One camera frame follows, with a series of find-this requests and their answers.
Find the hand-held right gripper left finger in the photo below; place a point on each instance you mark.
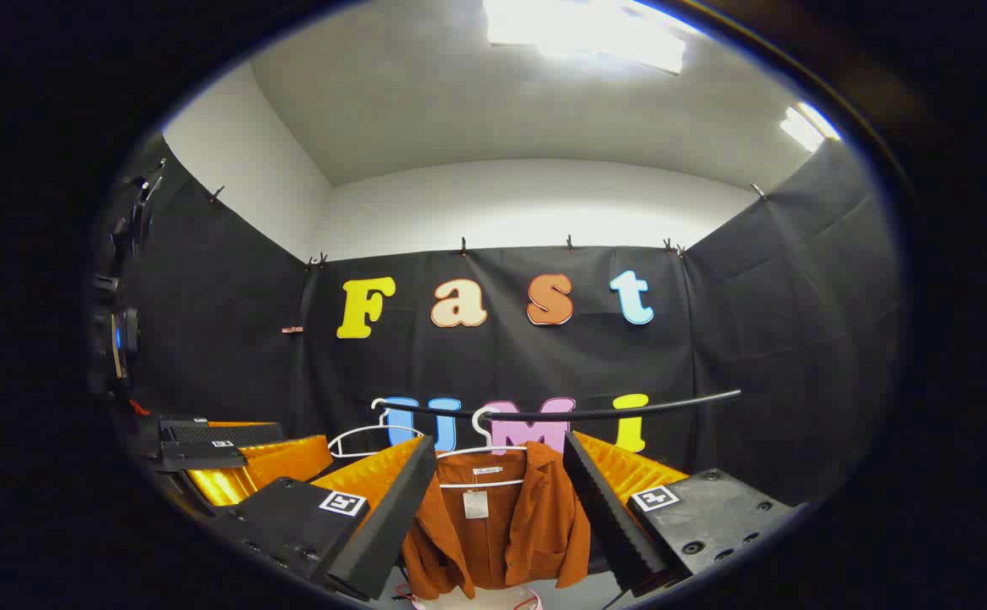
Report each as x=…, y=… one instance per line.
x=391, y=517

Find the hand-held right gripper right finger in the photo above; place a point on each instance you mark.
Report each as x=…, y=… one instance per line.
x=607, y=517

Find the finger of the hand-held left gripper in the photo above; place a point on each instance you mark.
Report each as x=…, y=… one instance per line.
x=264, y=470
x=230, y=434

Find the white pink-rimmed laundry hamper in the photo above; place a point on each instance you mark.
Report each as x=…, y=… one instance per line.
x=493, y=601

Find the white plastic clothes hanger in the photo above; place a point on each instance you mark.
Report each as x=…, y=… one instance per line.
x=384, y=420
x=486, y=439

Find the black backdrop cloth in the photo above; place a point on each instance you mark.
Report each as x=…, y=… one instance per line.
x=501, y=364

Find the small ceiling light panel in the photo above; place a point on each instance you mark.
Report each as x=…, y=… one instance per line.
x=806, y=127

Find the large ceiling light panel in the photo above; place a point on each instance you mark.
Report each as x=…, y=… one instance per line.
x=586, y=30

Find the black clothes rail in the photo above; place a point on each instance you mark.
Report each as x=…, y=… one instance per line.
x=629, y=413

